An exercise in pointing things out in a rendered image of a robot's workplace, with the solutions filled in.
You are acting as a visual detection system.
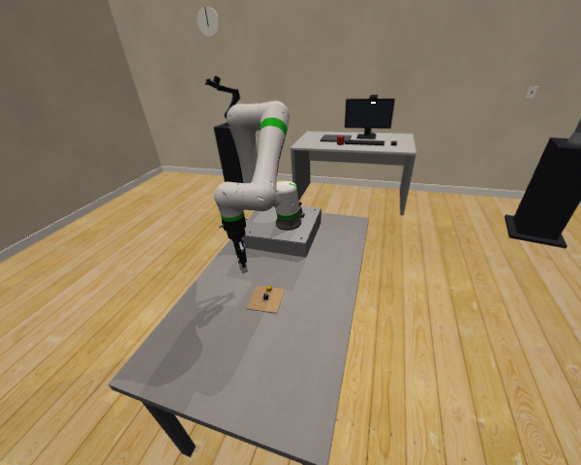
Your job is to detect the tan mat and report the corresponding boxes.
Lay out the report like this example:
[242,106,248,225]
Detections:
[247,286,285,313]

